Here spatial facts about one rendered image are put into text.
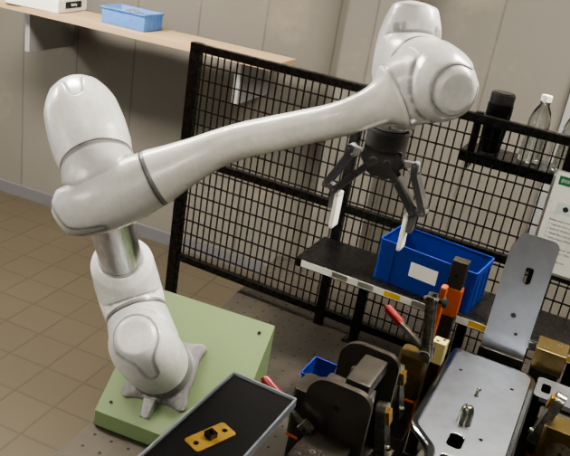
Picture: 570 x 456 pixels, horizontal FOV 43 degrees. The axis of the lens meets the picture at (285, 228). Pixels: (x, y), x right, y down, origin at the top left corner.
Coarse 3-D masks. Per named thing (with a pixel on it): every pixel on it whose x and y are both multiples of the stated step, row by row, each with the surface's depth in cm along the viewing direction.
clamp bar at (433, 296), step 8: (424, 296) 172; (432, 296) 172; (432, 304) 170; (424, 312) 172; (432, 312) 171; (424, 320) 172; (432, 320) 172; (424, 328) 173; (432, 328) 175; (424, 336) 173; (432, 336) 176; (424, 344) 174; (432, 344) 176
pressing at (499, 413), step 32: (448, 384) 176; (480, 384) 179; (512, 384) 181; (416, 416) 162; (448, 416) 164; (480, 416) 166; (512, 416) 168; (448, 448) 154; (480, 448) 155; (512, 448) 158
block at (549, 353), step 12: (540, 336) 194; (540, 348) 188; (552, 348) 189; (564, 348) 190; (540, 360) 188; (552, 360) 187; (564, 360) 186; (540, 372) 190; (552, 372) 188; (528, 408) 194; (528, 420) 195
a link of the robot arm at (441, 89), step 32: (384, 64) 108; (416, 64) 103; (448, 64) 100; (352, 96) 109; (384, 96) 106; (416, 96) 102; (448, 96) 101; (224, 128) 121; (256, 128) 116; (288, 128) 113; (320, 128) 110; (352, 128) 109; (160, 160) 120; (192, 160) 120; (224, 160) 121; (160, 192) 120
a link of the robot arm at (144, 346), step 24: (120, 312) 173; (144, 312) 169; (168, 312) 179; (120, 336) 165; (144, 336) 165; (168, 336) 169; (120, 360) 165; (144, 360) 165; (168, 360) 169; (144, 384) 171; (168, 384) 176
